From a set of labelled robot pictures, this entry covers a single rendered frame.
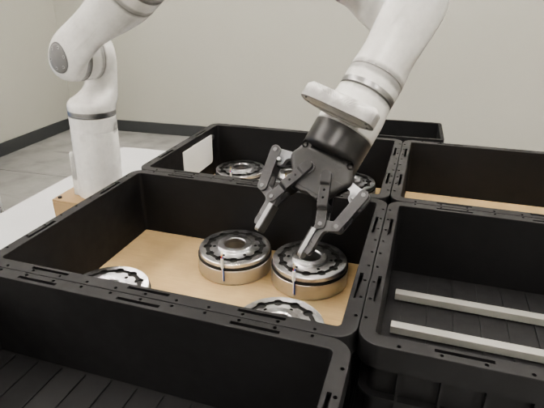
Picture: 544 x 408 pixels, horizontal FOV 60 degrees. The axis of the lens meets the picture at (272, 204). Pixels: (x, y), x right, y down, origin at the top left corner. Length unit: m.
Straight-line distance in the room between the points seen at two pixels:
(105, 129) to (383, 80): 0.60
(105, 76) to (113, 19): 0.18
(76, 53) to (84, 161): 0.22
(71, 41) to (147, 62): 3.39
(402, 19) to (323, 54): 3.20
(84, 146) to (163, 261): 0.38
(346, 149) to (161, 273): 0.32
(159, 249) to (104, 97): 0.37
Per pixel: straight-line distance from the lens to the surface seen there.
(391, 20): 0.59
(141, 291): 0.47
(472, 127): 3.86
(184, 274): 0.68
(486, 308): 0.64
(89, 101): 0.99
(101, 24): 0.87
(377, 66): 0.58
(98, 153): 1.01
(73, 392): 0.54
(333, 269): 0.63
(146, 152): 1.62
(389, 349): 0.41
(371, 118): 0.51
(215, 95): 4.09
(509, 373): 0.42
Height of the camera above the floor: 1.19
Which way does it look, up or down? 25 degrees down
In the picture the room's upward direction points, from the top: straight up
